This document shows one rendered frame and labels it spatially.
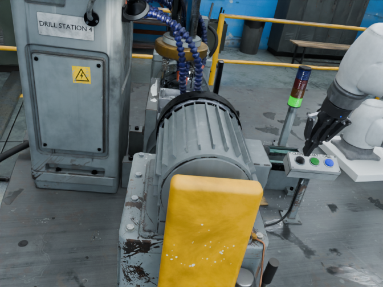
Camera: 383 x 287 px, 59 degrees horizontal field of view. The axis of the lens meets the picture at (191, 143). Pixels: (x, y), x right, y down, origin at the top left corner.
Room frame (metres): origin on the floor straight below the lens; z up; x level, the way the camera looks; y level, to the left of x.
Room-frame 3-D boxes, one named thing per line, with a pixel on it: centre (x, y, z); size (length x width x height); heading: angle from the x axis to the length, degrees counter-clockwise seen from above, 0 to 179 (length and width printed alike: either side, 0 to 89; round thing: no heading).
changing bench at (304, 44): (6.12, -2.13, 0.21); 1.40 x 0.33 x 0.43; 106
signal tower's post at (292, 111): (1.52, -0.46, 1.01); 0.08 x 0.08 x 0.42; 7
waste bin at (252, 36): (6.51, -0.80, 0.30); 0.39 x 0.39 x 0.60
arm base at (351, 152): (1.54, -0.82, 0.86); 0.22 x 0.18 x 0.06; 13
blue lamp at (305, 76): (1.52, -0.46, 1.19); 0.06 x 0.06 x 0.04
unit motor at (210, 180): (0.53, -0.06, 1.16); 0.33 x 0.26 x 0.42; 7
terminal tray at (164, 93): (1.15, 0.08, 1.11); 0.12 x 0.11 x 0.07; 97
